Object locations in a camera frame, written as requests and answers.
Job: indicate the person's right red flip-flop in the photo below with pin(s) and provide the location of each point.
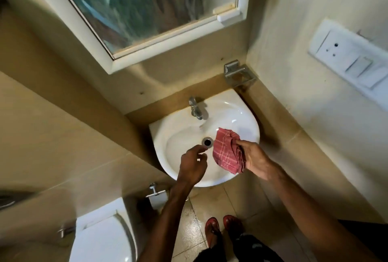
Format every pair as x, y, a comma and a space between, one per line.
232, 224

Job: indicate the red checked cloth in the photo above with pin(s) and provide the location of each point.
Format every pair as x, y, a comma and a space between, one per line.
225, 152

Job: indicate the white wash basin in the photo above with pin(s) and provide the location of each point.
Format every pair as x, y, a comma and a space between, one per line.
182, 137

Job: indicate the person's right hand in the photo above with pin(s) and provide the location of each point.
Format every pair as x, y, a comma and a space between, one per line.
257, 158

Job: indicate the chrome wall soap holder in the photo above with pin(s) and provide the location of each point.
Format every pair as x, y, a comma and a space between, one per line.
238, 74

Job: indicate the chrome angle valve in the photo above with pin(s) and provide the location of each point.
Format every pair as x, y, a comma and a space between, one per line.
66, 231

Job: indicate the person's red flip-flop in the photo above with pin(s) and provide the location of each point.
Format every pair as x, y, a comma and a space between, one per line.
232, 224
212, 230

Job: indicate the chrome sink drain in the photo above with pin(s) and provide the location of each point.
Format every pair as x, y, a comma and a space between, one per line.
207, 142

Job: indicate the white wall switch panel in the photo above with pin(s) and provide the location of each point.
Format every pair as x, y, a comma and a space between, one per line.
339, 49

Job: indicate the person's left leg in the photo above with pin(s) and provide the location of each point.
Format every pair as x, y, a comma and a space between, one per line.
212, 254

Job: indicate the person's left hand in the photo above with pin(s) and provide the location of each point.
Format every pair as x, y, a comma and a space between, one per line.
192, 169

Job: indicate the white framed mirror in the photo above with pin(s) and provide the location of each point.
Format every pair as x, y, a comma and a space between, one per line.
145, 4

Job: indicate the chrome toilet paper holder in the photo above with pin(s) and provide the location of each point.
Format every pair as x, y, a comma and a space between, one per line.
154, 190

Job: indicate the chrome basin faucet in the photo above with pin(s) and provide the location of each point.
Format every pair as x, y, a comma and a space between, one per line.
195, 108

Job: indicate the person's right forearm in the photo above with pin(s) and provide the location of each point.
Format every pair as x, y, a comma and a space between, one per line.
312, 219

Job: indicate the person's left forearm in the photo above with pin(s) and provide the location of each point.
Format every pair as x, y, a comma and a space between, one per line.
163, 228

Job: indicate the white toilet paper roll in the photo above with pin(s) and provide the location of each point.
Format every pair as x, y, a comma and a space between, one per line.
159, 202

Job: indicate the chrome flush plate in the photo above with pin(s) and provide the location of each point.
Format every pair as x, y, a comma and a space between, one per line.
12, 199

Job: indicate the person's left red flip-flop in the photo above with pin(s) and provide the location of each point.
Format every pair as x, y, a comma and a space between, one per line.
212, 230

